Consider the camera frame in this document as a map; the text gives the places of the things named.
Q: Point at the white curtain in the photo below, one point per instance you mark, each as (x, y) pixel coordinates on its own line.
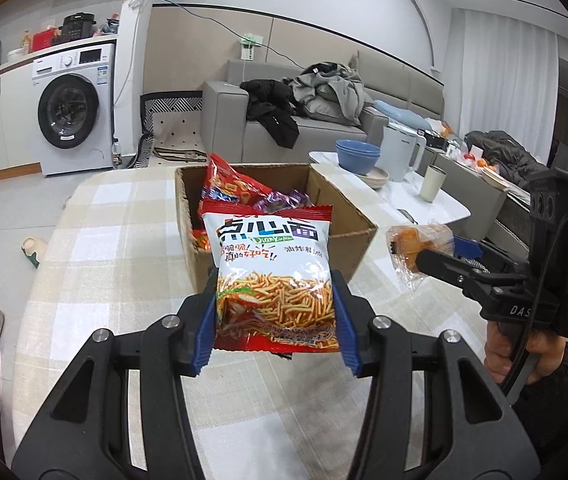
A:
(502, 74)

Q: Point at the dark coat on sofa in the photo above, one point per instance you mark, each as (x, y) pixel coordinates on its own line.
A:
(513, 161)

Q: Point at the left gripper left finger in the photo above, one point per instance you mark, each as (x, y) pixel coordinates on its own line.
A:
(81, 429)

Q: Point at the large noodle snack bag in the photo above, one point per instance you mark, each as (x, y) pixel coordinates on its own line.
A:
(274, 290)

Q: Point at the wall power strip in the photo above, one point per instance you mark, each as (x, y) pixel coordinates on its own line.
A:
(249, 44)

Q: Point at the green white slipper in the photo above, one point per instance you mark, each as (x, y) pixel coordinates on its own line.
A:
(34, 249)

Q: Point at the black jacket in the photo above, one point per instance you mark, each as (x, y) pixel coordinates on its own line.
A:
(270, 104)

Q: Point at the clear bread pack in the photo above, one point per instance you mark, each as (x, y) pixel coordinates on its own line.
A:
(404, 243)

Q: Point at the beige cup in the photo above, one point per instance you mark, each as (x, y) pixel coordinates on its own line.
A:
(432, 182)

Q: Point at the grey clothes pile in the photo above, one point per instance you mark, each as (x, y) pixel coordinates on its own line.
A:
(330, 92)

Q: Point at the red cone chips bag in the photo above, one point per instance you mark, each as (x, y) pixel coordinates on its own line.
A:
(223, 182)

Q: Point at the white washing machine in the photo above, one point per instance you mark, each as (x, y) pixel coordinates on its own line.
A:
(74, 96)

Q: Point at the blue stacked bowls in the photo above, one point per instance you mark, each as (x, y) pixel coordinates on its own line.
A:
(355, 156)

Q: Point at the red container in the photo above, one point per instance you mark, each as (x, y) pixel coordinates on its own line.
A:
(45, 39)

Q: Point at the white electric kettle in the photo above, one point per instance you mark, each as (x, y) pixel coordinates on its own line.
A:
(400, 152)

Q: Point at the purple grape candy bag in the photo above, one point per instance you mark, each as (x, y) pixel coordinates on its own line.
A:
(276, 201)

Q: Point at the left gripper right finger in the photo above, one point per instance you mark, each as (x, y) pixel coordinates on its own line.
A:
(471, 431)

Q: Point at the small noodle snack bag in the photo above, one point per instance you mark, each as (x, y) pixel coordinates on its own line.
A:
(201, 240)

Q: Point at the black rice cooker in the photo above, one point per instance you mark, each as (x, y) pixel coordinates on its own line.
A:
(79, 25)

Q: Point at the checked tablecloth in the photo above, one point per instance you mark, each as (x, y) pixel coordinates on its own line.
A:
(121, 257)

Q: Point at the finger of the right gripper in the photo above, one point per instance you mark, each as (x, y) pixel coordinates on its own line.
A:
(447, 269)
(468, 249)

